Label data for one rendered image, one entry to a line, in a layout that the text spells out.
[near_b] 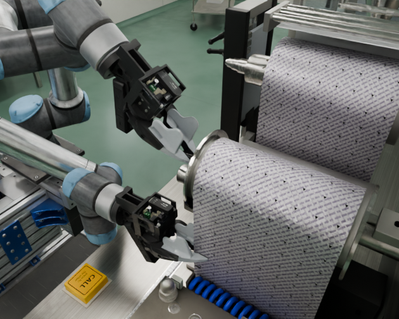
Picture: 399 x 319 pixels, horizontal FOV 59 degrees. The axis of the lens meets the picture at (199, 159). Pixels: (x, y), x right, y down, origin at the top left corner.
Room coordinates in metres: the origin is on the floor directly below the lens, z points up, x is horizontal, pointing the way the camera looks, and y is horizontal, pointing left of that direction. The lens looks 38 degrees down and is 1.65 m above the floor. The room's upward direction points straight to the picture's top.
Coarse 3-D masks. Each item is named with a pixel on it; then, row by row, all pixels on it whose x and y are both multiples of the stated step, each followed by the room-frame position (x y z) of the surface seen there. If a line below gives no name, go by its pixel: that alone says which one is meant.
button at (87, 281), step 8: (88, 264) 0.51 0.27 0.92; (80, 272) 0.48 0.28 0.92; (88, 272) 0.48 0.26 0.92; (96, 272) 0.48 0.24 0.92; (72, 280) 0.46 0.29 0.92; (80, 280) 0.46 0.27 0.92; (88, 280) 0.46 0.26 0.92; (96, 280) 0.46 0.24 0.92; (104, 280) 0.47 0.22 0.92; (72, 288) 0.44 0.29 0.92; (80, 288) 0.44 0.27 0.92; (88, 288) 0.44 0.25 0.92; (96, 288) 0.44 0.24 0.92; (80, 296) 0.42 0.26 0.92; (88, 296) 0.42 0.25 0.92
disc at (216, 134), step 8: (208, 136) 0.47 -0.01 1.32; (216, 136) 0.49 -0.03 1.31; (224, 136) 0.51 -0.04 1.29; (200, 144) 0.45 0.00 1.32; (208, 144) 0.47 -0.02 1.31; (200, 152) 0.45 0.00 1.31; (192, 160) 0.43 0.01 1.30; (192, 168) 0.43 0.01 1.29; (192, 176) 0.43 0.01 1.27; (184, 184) 0.41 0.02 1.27; (184, 192) 0.41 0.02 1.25; (184, 200) 0.41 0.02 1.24; (192, 200) 0.43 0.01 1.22; (192, 208) 0.43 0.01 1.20
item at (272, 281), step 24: (216, 240) 0.39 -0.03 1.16; (240, 240) 0.36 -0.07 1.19; (216, 264) 0.39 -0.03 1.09; (240, 264) 0.36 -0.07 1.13; (264, 264) 0.34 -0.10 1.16; (288, 264) 0.32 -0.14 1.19; (240, 288) 0.36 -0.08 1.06; (264, 288) 0.33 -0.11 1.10; (288, 288) 0.31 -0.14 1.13; (312, 288) 0.30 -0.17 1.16; (264, 312) 0.33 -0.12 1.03; (288, 312) 0.31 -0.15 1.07; (312, 312) 0.29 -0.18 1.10
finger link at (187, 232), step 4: (176, 224) 0.46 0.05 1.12; (180, 224) 0.46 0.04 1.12; (188, 224) 0.45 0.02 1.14; (192, 224) 0.44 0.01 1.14; (176, 228) 0.46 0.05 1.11; (180, 228) 0.46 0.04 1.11; (184, 228) 0.45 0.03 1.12; (188, 228) 0.45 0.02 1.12; (192, 228) 0.44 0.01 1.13; (176, 232) 0.46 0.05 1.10; (180, 232) 0.46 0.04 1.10; (184, 232) 0.45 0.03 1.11; (188, 232) 0.44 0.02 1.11; (192, 232) 0.44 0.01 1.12; (176, 236) 0.45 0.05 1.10; (180, 236) 0.45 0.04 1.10; (184, 236) 0.45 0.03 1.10; (188, 236) 0.44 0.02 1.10; (192, 236) 0.44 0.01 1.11; (188, 240) 0.44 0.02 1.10; (192, 240) 0.44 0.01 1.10; (188, 244) 0.43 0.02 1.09; (192, 244) 0.43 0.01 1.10; (192, 248) 0.43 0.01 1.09
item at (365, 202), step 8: (200, 160) 0.44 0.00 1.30; (192, 184) 0.42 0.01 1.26; (192, 192) 0.42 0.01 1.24; (368, 200) 0.34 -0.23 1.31; (360, 208) 0.33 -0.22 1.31; (360, 216) 0.31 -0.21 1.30; (352, 224) 0.31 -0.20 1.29; (360, 224) 0.31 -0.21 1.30; (352, 232) 0.30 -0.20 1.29; (352, 240) 0.29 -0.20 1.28; (344, 248) 0.29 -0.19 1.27; (344, 256) 0.29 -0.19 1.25; (336, 264) 0.29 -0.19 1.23
